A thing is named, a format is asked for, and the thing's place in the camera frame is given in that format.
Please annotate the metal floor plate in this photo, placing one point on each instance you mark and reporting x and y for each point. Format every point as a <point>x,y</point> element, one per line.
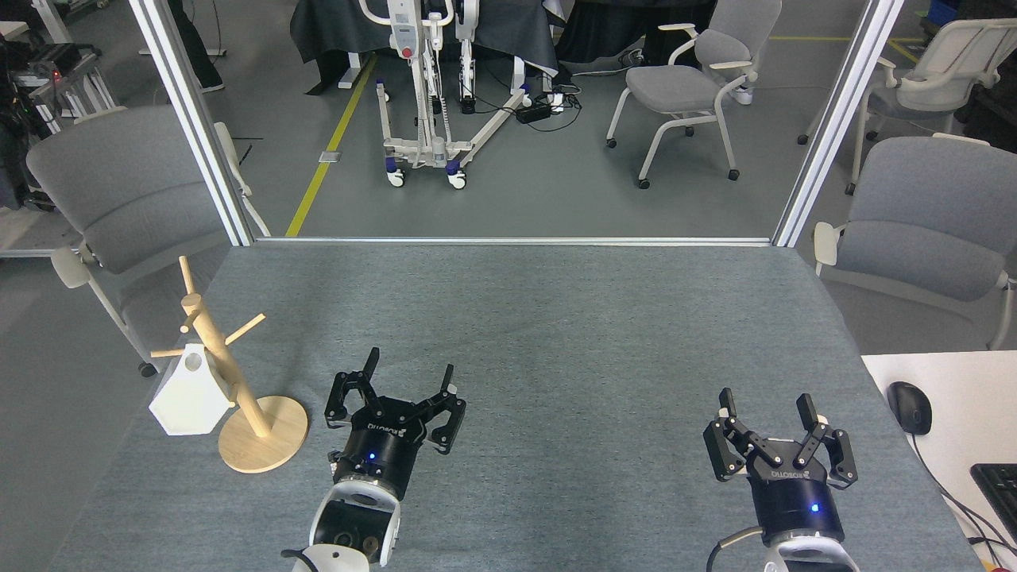
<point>329,156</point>

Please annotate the silver post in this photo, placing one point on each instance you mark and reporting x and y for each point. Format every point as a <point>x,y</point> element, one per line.
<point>195,119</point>
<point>834,119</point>

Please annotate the black power strip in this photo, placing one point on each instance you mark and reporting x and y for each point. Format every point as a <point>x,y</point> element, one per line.
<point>534,112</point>

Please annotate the white stand on wheels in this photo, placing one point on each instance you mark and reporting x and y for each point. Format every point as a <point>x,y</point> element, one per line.
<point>405,40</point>

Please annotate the silver table edge rail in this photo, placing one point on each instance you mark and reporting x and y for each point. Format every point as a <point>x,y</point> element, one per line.
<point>516,241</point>

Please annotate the black computer mouse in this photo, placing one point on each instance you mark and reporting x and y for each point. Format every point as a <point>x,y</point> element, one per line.
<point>910,407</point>

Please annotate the metal equipment rack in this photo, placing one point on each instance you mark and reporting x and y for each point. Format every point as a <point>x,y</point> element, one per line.
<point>56,79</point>

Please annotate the wooden cup rack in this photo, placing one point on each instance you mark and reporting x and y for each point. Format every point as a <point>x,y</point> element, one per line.
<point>262,445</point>

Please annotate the white-backed grey chair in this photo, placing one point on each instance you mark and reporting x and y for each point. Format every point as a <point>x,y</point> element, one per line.
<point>953,48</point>

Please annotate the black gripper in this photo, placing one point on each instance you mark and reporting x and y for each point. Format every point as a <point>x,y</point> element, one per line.
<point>794,500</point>
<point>381,453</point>

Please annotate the white desk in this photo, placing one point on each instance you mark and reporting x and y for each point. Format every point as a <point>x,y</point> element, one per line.
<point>969,397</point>

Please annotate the person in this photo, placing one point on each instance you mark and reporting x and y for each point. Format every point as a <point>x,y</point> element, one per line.
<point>195,48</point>

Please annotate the black keyboard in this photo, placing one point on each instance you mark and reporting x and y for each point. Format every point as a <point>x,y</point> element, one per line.
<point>1001,492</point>

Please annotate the white faceted cup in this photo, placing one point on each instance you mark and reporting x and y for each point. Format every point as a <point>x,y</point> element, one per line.
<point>187,401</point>

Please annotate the black table drape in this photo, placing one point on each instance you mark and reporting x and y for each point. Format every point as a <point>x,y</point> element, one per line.
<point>334,28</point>

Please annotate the grey chair with cream frame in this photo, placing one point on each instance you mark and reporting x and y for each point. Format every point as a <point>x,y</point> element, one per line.
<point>127,191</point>
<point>675,87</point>
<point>929,230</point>

